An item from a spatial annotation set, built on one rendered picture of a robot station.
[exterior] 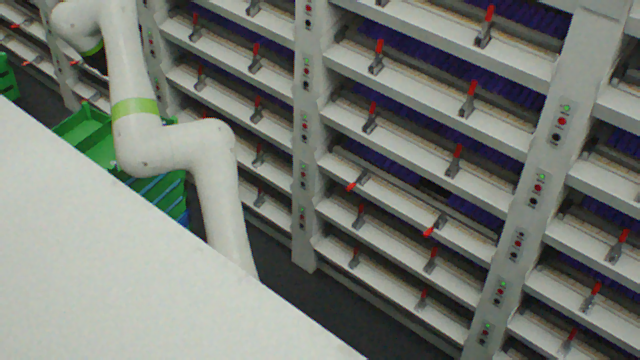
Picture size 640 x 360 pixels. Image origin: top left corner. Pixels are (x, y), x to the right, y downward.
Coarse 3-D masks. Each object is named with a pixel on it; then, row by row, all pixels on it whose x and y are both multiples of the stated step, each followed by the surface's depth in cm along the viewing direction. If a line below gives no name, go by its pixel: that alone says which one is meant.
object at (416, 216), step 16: (336, 144) 199; (320, 160) 199; (336, 160) 198; (336, 176) 197; (352, 176) 194; (368, 192) 191; (384, 192) 190; (432, 192) 187; (384, 208) 191; (400, 208) 186; (416, 208) 185; (416, 224) 185; (432, 224) 182; (448, 224) 181; (448, 240) 179; (464, 240) 177; (496, 240) 173; (480, 256) 174
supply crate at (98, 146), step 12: (108, 120) 208; (168, 120) 211; (96, 132) 206; (108, 132) 211; (84, 144) 203; (96, 144) 207; (108, 144) 208; (96, 156) 203; (108, 156) 203; (108, 168) 188; (120, 168) 200; (120, 180) 193
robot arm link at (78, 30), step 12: (72, 0) 168; (84, 0) 167; (60, 12) 167; (72, 12) 166; (84, 12) 166; (60, 24) 167; (72, 24) 167; (84, 24) 168; (60, 36) 170; (72, 36) 169; (84, 36) 171; (96, 36) 174; (84, 48) 174; (96, 48) 175
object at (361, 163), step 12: (348, 156) 195; (372, 168) 192; (384, 180) 191; (396, 180) 188; (408, 192) 186; (420, 192) 185; (432, 204) 182; (456, 216) 179; (480, 228) 176; (480, 240) 175; (492, 240) 175
